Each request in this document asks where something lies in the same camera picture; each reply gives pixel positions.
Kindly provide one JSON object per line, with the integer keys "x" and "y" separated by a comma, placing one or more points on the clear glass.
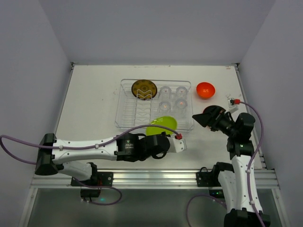
{"x": 180, "y": 108}
{"x": 165, "y": 93}
{"x": 164, "y": 108}
{"x": 181, "y": 92}

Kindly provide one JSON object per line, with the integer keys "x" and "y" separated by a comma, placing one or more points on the orange bowl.
{"x": 205, "y": 90}

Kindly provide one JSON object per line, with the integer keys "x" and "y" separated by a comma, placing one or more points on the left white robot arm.
{"x": 73, "y": 158}

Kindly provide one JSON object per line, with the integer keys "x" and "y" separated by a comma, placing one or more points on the olive brown plate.
{"x": 144, "y": 89}

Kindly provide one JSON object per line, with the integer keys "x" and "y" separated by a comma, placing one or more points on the clear glass back left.
{"x": 165, "y": 93}

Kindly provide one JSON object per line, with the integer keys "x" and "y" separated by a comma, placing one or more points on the clear glass front right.
{"x": 180, "y": 108}

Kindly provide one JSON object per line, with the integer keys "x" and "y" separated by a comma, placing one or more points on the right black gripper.
{"x": 215, "y": 119}

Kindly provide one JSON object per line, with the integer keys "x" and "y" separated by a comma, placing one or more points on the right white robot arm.
{"x": 237, "y": 178}

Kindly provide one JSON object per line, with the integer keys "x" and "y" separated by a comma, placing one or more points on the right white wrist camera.
{"x": 233, "y": 105}

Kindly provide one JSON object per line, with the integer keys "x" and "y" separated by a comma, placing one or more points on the clear glass front left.
{"x": 164, "y": 108}

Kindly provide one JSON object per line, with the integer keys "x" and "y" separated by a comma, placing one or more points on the green plate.
{"x": 166, "y": 121}

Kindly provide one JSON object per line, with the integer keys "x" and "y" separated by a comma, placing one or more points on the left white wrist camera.
{"x": 177, "y": 144}

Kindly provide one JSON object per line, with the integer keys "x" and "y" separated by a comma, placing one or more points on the orange plate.
{"x": 212, "y": 115}

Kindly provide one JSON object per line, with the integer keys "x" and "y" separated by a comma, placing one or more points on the aluminium mounting rail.
{"x": 129, "y": 179}

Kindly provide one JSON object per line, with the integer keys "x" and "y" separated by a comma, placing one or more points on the clear glass back right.
{"x": 181, "y": 92}

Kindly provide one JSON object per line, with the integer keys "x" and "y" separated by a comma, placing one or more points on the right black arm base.
{"x": 221, "y": 180}

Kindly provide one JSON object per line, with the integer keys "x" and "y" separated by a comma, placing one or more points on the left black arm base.
{"x": 97, "y": 179}

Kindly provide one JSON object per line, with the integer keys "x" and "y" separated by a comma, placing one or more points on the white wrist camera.
{"x": 177, "y": 144}
{"x": 233, "y": 105}

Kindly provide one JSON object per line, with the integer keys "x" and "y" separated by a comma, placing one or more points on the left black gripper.
{"x": 164, "y": 139}

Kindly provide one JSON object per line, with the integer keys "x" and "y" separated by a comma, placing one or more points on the clear plastic rack tray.
{"x": 123, "y": 118}

